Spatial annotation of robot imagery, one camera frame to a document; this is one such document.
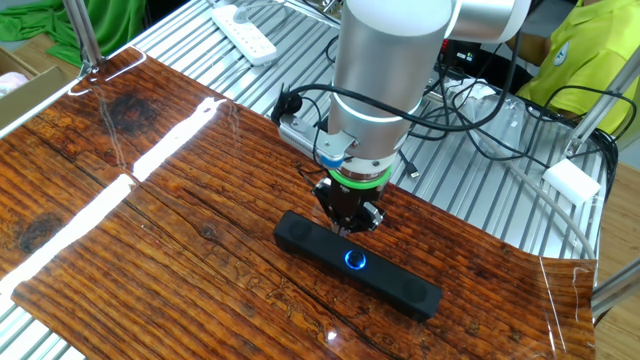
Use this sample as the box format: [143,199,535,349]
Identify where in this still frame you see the black USB plug cable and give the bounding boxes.
[398,149,421,180]

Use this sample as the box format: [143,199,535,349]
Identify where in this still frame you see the blue lit volume knob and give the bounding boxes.
[343,249,367,271]

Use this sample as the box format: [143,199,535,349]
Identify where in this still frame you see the wood grain table mat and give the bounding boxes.
[0,45,599,360]

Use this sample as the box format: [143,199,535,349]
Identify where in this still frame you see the black computer case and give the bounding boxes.
[439,38,534,94]

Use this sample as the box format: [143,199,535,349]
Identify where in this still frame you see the white power strip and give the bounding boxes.
[210,3,279,67]

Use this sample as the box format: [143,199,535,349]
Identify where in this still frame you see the thick black camera cable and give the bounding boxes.
[272,29,521,134]

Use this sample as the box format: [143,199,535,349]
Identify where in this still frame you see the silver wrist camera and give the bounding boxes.
[277,112,359,169]

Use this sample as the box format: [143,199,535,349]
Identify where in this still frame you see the aluminium frame post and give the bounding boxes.
[564,59,640,157]
[62,0,106,76]

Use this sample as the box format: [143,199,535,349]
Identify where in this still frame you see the person in yellow shirt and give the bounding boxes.
[507,0,640,136]

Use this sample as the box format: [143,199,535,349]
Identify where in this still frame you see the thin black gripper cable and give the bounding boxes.
[298,94,332,187]

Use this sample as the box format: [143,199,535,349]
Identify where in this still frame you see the pink white cloth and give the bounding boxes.
[0,71,29,99]

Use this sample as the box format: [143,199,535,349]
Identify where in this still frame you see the black cable bundle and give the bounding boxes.
[574,127,621,206]

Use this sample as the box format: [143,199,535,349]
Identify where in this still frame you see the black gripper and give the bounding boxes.
[313,178,387,236]

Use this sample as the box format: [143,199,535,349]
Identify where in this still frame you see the aluminium frame beam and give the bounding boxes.
[591,269,640,319]

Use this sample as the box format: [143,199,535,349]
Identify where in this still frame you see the black speaker bar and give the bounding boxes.
[272,209,444,323]

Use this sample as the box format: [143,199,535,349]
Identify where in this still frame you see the grey flexible hose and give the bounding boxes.
[492,159,599,261]

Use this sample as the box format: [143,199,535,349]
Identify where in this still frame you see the brown cardboard box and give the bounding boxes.
[0,47,71,132]

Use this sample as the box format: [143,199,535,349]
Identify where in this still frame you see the green cloth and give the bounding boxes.
[0,0,147,69]

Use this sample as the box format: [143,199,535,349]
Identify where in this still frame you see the white power adapter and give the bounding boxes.
[542,158,602,206]

